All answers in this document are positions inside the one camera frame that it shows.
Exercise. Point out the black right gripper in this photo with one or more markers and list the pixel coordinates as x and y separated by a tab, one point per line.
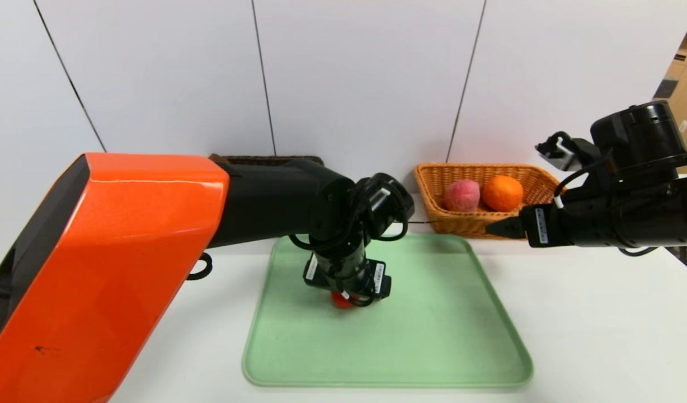
539	225

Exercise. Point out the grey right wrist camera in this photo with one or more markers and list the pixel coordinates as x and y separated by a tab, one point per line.
561	152

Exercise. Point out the dark brown wicker basket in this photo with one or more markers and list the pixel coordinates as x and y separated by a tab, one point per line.
265	160

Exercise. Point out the red rubber duck toy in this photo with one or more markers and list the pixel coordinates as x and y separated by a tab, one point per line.
340	301

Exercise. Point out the orange fruit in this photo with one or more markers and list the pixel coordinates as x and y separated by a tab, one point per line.
503	193

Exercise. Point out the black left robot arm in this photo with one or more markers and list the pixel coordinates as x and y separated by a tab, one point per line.
153	235

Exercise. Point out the light green plastic tray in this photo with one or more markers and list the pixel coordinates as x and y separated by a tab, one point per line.
433	336

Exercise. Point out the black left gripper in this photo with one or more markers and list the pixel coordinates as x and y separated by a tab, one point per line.
376	281

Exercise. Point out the orange wicker basket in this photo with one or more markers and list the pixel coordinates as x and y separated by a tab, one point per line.
461	224

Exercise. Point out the light wooden cabinet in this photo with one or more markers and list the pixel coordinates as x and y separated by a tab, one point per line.
685	95

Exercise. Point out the red pink peach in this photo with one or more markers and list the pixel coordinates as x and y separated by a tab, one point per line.
462	196

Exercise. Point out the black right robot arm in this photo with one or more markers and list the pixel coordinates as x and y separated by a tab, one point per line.
629	207

